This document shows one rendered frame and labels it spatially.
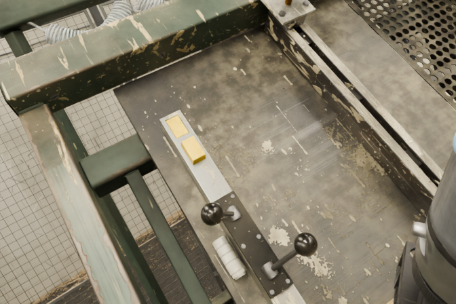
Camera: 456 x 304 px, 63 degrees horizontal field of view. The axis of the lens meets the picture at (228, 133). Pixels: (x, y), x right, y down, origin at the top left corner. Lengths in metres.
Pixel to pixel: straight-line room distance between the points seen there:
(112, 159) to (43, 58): 0.26
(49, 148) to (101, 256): 0.25
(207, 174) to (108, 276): 0.26
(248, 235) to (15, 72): 0.57
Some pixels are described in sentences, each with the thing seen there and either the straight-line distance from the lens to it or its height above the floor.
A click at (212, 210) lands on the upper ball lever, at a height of 1.54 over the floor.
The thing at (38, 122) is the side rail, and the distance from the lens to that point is 0.86.
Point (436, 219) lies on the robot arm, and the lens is 0.26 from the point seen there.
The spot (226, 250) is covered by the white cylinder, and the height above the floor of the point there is 1.43.
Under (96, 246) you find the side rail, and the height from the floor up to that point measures 1.55.
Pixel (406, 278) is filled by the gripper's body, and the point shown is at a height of 1.52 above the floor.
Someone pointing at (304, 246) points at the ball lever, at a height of 1.44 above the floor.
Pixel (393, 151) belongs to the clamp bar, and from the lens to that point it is 0.84.
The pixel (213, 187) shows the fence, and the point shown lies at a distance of 0.74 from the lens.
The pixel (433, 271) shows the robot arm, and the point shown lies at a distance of 0.28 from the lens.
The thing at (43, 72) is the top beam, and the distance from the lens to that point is 0.86.
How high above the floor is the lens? 1.75
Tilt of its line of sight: 10 degrees down
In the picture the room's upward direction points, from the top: 24 degrees counter-clockwise
